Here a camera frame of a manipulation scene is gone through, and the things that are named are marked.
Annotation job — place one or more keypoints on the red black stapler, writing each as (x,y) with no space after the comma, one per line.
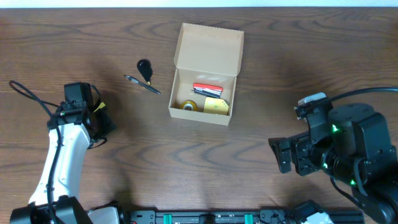
(207,90)

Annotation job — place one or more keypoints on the yellow highlighter marker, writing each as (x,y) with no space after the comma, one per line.
(101,106)

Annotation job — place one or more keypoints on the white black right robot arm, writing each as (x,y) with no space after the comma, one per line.
(350,143)

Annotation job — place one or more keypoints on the black correction tape dispenser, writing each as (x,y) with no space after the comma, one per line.
(145,68)

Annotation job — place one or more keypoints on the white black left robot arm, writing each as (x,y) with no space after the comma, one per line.
(73,129)

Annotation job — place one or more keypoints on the black ballpoint pen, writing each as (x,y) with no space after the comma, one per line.
(146,86)

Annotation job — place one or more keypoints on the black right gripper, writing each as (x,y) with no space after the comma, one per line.
(300,154)

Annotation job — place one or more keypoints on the brown cardboard box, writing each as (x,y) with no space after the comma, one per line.
(207,55)

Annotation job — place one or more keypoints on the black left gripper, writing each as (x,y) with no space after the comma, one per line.
(104,123)

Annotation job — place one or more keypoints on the yellow sticky notepad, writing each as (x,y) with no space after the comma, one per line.
(216,106)

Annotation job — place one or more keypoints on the yellow adhesive tape roll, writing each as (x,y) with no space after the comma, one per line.
(189,105)

